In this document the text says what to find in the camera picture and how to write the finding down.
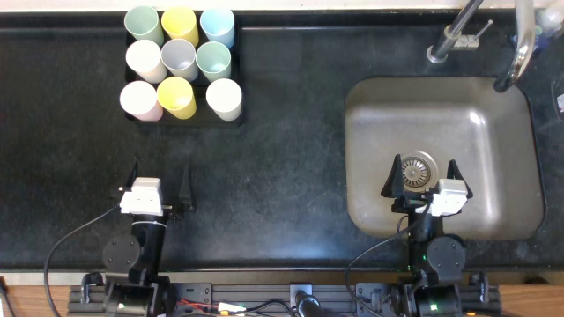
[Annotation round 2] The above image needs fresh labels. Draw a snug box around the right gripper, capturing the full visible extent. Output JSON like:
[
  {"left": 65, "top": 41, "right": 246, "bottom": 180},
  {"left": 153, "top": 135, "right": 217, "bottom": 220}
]
[{"left": 380, "top": 153, "right": 474, "bottom": 216}]

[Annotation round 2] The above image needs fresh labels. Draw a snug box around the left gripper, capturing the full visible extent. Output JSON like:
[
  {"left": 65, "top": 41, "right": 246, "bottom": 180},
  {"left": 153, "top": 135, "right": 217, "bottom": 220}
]
[{"left": 126, "top": 161, "right": 196, "bottom": 220}]

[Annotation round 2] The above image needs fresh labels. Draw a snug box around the pink cup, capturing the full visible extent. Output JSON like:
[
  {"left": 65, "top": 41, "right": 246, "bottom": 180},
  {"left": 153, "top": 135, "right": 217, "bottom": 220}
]
[{"left": 119, "top": 79, "right": 165, "bottom": 122}]

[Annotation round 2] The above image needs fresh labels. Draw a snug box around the yellow cup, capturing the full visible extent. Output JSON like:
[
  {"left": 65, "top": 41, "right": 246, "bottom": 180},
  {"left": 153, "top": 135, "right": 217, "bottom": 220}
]
[
  {"left": 156, "top": 76, "right": 198, "bottom": 121},
  {"left": 160, "top": 5, "right": 200, "bottom": 48}
]

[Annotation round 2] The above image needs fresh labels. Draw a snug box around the white cup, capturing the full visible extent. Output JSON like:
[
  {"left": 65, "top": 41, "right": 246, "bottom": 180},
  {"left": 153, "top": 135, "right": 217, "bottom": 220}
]
[
  {"left": 204, "top": 77, "right": 243, "bottom": 122},
  {"left": 125, "top": 39, "right": 167, "bottom": 85}
]

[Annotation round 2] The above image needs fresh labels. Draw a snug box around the steel sink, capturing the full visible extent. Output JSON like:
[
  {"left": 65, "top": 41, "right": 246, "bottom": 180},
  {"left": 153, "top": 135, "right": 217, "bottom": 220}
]
[{"left": 345, "top": 77, "right": 547, "bottom": 241}]

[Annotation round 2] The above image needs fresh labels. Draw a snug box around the black tray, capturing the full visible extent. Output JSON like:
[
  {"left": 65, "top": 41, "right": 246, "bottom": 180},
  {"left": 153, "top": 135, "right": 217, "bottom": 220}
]
[{"left": 123, "top": 11, "right": 243, "bottom": 127}]

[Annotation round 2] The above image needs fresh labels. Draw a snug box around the grey cup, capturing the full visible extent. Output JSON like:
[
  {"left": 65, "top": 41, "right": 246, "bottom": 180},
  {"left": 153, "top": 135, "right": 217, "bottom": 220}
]
[{"left": 160, "top": 38, "right": 199, "bottom": 83}]

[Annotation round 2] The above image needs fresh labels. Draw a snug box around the green cup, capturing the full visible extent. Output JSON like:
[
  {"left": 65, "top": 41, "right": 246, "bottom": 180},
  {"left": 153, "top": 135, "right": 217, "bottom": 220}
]
[
  {"left": 123, "top": 4, "right": 165, "bottom": 47},
  {"left": 195, "top": 41, "right": 233, "bottom": 84}
]

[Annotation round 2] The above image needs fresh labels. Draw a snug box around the steel tap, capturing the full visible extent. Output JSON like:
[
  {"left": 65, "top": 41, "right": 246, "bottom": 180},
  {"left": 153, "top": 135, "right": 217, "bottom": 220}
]
[{"left": 426, "top": 0, "right": 539, "bottom": 94}]

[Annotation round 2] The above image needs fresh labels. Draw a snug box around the blue cup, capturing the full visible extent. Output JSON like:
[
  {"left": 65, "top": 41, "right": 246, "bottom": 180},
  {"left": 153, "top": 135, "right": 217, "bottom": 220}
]
[{"left": 199, "top": 7, "right": 236, "bottom": 49}]

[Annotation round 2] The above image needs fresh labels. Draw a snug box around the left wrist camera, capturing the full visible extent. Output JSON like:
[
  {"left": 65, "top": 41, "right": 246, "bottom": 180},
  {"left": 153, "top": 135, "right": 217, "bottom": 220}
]
[{"left": 119, "top": 176, "right": 165, "bottom": 217}]

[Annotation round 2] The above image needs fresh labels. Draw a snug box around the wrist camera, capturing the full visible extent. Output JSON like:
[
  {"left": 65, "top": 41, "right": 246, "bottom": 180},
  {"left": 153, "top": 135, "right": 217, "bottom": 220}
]
[
  {"left": 119, "top": 176, "right": 165, "bottom": 217},
  {"left": 425, "top": 177, "right": 470, "bottom": 218}
]

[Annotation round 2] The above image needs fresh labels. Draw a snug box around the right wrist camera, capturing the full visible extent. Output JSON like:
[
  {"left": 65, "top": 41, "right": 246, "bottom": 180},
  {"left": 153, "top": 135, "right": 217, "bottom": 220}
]
[{"left": 425, "top": 177, "right": 470, "bottom": 218}]

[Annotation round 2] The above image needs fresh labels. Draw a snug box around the black cable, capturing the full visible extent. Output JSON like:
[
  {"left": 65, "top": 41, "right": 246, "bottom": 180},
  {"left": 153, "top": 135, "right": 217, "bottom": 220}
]
[
  {"left": 42, "top": 205, "right": 122, "bottom": 317},
  {"left": 343, "top": 215, "right": 431, "bottom": 317}
]

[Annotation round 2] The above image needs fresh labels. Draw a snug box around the mounting rail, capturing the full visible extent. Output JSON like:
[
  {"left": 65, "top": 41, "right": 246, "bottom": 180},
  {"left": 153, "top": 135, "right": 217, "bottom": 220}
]
[{"left": 68, "top": 271, "right": 503, "bottom": 317}]

